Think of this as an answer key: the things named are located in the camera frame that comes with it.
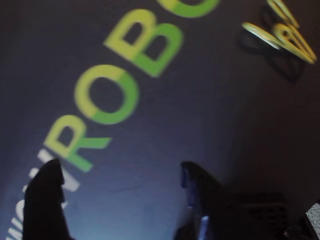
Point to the dark grey WOWROBO mat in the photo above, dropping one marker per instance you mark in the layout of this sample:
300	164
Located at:
175	112

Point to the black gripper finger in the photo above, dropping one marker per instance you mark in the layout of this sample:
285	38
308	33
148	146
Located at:
43	205
210	200

